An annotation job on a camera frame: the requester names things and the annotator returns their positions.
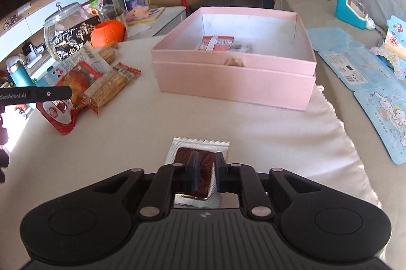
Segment blue cartoon bunny card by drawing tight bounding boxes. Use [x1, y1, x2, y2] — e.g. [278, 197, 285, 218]
[353, 84, 406, 165]

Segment golden cracker packet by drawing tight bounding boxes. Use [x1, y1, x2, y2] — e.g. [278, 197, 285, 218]
[80, 62, 142, 115]

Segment red striped snack packet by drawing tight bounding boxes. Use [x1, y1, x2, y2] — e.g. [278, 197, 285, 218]
[198, 35, 234, 52]

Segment red packet with white oval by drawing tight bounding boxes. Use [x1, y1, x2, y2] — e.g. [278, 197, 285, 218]
[36, 99, 83, 135]

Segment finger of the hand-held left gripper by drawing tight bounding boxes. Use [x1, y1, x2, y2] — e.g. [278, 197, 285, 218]
[34, 86, 73, 103]

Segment orange pumpkin bucket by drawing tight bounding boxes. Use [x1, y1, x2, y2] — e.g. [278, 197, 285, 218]
[91, 20, 128, 49]

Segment plain light blue sheet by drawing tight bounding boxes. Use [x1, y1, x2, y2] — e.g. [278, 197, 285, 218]
[306, 27, 365, 52]

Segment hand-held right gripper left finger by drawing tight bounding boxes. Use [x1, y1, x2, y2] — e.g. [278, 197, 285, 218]
[108, 151, 200, 220]

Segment white side table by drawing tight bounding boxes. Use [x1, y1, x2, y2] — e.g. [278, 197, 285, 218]
[127, 5, 187, 42]

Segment pink plush toy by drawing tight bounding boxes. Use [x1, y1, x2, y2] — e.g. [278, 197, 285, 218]
[124, 5, 153, 21]

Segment white television cabinet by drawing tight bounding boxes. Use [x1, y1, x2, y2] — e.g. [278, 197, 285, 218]
[0, 0, 105, 68]

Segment dark snack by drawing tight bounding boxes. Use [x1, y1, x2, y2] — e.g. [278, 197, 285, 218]
[165, 137, 230, 207]

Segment colourful cartoon toy package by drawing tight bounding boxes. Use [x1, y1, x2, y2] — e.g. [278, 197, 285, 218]
[370, 15, 406, 80]

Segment round glass jar with lid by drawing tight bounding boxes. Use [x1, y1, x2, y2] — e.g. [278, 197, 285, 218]
[43, 2, 92, 62]

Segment pink cardboard box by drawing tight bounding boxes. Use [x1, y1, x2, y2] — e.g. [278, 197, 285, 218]
[151, 7, 317, 112]

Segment person's left hand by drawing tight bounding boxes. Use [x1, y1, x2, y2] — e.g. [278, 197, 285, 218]
[0, 117, 11, 184]

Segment brown biscuit packet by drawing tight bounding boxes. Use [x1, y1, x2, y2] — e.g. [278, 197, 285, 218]
[98, 48, 119, 64]

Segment red chicken snack packet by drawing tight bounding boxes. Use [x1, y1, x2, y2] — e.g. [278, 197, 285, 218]
[62, 61, 103, 106]

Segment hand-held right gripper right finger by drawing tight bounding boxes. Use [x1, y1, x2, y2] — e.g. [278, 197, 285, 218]
[215, 153, 306, 220]

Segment white paper snack packet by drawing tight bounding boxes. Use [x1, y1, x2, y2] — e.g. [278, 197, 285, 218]
[60, 46, 113, 74]

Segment light blue card with barcode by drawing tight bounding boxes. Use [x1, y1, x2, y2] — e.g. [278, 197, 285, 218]
[318, 46, 401, 91]

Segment blue toy machine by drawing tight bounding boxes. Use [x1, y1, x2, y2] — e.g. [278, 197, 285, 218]
[335, 0, 376, 31]

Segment blue and white snack packet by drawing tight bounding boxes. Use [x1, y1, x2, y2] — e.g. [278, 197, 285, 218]
[37, 65, 69, 88]

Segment blue water bottle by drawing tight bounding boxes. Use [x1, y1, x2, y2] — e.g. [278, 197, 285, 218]
[7, 62, 36, 88]

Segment clear glass bottle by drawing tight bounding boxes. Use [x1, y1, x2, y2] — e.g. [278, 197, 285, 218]
[108, 0, 127, 24]

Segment black patterned box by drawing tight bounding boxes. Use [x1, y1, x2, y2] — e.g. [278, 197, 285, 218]
[52, 15, 101, 58]

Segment cream fringed table cloth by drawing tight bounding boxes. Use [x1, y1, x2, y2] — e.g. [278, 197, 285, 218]
[0, 35, 383, 261]

